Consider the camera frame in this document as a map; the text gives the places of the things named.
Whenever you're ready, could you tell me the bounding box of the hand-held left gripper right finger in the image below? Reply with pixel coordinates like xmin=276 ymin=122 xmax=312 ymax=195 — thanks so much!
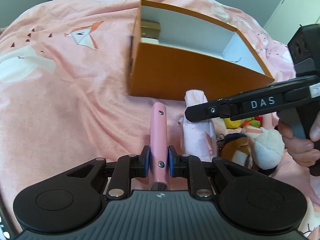
xmin=167 ymin=145 xmax=253 ymax=199

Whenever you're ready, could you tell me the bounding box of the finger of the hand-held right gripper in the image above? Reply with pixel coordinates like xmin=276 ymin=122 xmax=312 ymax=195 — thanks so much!
xmin=184 ymin=83 xmax=283 ymax=122

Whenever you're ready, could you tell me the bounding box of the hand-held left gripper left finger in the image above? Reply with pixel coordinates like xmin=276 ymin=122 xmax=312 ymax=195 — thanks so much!
xmin=64 ymin=145 xmax=151 ymax=199

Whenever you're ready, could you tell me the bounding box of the orange cardboard box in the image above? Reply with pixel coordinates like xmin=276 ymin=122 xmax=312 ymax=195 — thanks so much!
xmin=128 ymin=0 xmax=275 ymax=102

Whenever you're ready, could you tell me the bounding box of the gold box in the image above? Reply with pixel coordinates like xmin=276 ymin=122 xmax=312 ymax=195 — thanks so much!
xmin=141 ymin=20 xmax=162 ymax=39

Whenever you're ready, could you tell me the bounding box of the person's right hand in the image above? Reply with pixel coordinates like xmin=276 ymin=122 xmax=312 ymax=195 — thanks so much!
xmin=277 ymin=115 xmax=320 ymax=168

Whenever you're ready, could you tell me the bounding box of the metal keyring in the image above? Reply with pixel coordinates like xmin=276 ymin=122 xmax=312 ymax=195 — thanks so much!
xmin=216 ymin=134 xmax=225 ymax=155

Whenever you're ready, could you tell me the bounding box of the yellow toy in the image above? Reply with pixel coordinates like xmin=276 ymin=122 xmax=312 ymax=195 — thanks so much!
xmin=223 ymin=117 xmax=242 ymax=129

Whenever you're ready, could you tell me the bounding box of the red and green crochet flower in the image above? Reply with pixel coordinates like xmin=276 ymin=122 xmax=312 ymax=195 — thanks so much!
xmin=241 ymin=116 xmax=263 ymax=128

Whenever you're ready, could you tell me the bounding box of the white panda plush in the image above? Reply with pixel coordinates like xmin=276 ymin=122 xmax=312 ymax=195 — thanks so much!
xmin=240 ymin=126 xmax=285 ymax=177

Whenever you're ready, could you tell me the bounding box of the white door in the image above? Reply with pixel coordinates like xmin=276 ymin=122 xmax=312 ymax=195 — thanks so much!
xmin=264 ymin=0 xmax=320 ymax=47

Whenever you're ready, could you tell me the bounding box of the pink printed blanket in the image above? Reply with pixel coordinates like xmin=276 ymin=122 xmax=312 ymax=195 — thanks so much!
xmin=0 ymin=0 xmax=320 ymax=240

